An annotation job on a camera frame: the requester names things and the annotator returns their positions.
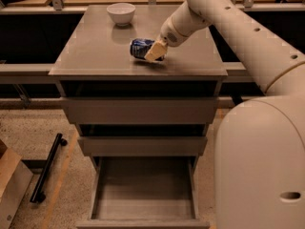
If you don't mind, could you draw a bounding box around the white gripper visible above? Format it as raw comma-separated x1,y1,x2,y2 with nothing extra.
144,17,187,62

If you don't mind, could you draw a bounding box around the blue pepsi can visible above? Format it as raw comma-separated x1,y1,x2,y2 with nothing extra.
130,38,165,61

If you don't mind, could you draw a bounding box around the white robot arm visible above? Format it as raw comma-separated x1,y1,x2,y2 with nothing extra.
145,0,305,229

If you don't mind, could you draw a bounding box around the grey drawer cabinet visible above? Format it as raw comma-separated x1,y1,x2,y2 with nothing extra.
49,5,229,229

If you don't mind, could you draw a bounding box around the grey top drawer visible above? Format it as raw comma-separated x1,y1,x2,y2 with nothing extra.
61,97,218,125

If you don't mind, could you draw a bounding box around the grey middle drawer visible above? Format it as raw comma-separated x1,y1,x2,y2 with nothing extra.
78,136,207,156

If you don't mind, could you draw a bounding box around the open grey bottom drawer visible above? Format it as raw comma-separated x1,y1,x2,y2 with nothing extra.
76,156,210,229

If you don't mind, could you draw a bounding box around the white ceramic bowl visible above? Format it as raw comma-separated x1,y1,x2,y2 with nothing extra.
107,3,135,26

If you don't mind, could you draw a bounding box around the black metal bar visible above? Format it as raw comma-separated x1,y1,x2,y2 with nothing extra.
30,133,68,203

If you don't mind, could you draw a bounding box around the cardboard box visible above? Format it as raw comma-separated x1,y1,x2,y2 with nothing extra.
0,140,32,229

